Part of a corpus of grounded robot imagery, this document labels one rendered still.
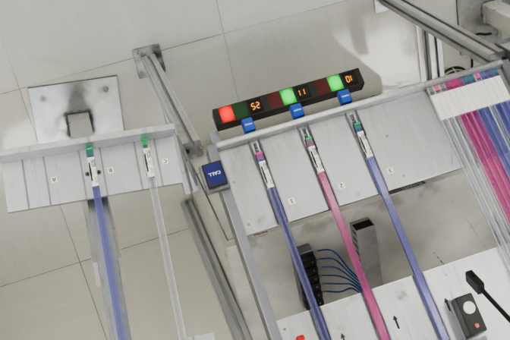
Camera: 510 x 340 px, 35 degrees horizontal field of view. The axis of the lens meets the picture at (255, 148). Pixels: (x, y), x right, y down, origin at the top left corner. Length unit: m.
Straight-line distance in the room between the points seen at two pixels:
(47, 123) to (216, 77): 0.51
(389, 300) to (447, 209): 0.53
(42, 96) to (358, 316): 1.16
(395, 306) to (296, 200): 0.29
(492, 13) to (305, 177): 1.14
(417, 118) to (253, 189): 0.39
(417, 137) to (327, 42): 0.80
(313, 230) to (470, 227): 0.44
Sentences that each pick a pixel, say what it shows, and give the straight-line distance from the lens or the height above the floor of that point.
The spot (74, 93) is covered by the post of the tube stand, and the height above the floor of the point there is 0.01.
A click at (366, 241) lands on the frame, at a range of 1.98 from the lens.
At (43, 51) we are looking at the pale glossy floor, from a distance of 2.31.
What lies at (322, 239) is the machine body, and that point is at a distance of 1.98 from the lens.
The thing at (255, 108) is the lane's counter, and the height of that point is 0.66.
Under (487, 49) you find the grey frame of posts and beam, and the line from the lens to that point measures 1.97.
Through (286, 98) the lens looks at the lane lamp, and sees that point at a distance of 1.74.
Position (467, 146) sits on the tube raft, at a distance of 1.75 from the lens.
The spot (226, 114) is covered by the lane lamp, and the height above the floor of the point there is 0.66.
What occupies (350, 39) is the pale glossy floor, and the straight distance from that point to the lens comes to 2.49.
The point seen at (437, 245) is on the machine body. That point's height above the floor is 0.62.
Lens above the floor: 2.21
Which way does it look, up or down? 61 degrees down
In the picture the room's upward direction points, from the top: 146 degrees clockwise
